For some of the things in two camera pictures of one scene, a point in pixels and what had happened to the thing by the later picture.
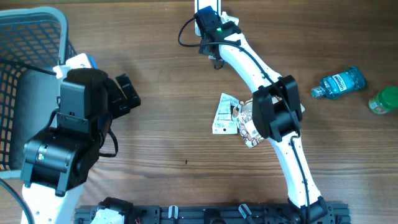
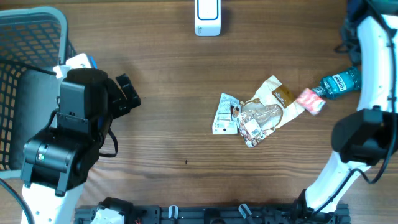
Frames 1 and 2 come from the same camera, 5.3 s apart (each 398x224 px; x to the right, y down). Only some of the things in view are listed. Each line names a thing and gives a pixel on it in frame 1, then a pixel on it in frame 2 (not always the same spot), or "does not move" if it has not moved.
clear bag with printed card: (224, 123) does not move
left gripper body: (118, 105) does not move
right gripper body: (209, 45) → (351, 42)
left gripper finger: (129, 90) does not move
